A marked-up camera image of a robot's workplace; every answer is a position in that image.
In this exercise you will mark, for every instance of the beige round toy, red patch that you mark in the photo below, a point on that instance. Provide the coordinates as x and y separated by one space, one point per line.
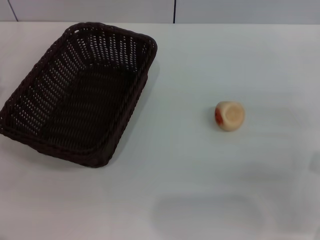
231 115

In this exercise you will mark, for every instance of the black woven rectangular basket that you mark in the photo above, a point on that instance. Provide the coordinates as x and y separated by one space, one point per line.
82 105

